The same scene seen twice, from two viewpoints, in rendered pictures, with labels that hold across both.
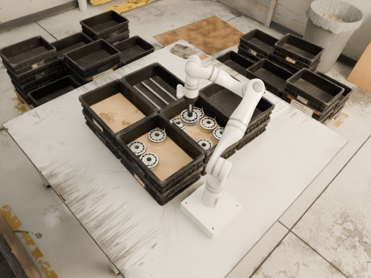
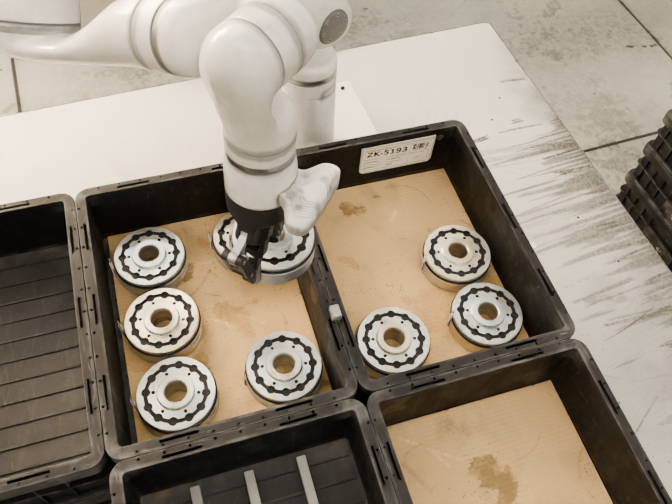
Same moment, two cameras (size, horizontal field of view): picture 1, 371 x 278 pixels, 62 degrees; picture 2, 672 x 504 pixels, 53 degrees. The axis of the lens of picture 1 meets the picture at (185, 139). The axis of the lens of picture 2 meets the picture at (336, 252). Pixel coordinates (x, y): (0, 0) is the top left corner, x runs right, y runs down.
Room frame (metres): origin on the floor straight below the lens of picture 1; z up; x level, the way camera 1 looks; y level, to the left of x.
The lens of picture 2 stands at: (1.59, 0.24, 1.69)
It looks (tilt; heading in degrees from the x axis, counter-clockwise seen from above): 56 degrees down; 203
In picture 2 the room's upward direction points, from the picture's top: 6 degrees clockwise
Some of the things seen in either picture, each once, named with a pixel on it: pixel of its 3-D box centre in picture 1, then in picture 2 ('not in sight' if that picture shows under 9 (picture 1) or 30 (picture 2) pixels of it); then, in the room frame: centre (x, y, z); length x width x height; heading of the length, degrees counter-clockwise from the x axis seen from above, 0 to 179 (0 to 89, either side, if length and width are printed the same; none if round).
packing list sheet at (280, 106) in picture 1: (263, 100); not in sight; (1.73, -0.54, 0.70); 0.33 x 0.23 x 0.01; 48
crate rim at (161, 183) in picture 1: (159, 146); (417, 241); (1.04, 0.13, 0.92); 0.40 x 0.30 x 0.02; 45
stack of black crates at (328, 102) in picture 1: (306, 105); not in sight; (2.12, -1.05, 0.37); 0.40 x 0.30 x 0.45; 48
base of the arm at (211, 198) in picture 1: (213, 191); (308, 107); (0.83, -0.16, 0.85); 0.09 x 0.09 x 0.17; 59
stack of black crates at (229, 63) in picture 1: (234, 73); not in sight; (2.66, -0.45, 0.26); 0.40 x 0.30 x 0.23; 48
